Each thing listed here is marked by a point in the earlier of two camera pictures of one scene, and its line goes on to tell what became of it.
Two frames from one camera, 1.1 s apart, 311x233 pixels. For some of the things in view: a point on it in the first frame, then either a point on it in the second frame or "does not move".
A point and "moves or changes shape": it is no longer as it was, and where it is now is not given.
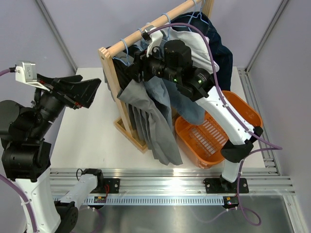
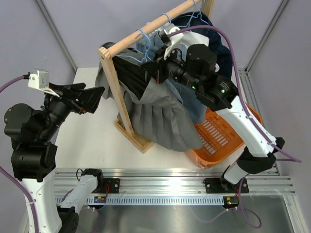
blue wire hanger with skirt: x=123 y=57 moves or changes shape
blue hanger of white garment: x=169 y=22 does not move
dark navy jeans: x=223 y=55 does not move
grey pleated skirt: x=148 y=122 moves or changes shape
